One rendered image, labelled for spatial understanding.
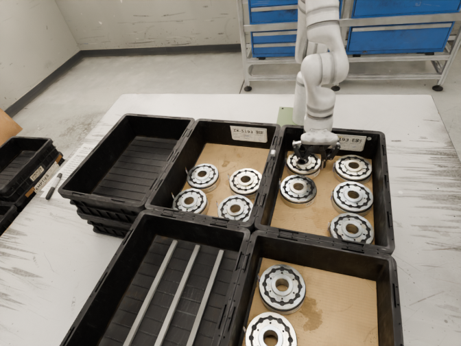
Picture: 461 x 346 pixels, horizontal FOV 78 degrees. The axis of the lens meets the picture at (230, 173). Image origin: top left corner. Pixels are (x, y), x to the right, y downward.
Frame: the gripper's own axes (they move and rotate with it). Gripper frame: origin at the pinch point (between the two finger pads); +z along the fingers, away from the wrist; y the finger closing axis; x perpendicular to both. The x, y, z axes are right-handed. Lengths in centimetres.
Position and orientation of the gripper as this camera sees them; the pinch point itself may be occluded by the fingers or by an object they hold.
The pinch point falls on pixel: (313, 163)
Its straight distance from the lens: 92.6
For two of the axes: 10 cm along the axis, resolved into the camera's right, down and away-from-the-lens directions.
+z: 1.3, 6.8, 7.2
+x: -1.7, 7.3, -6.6
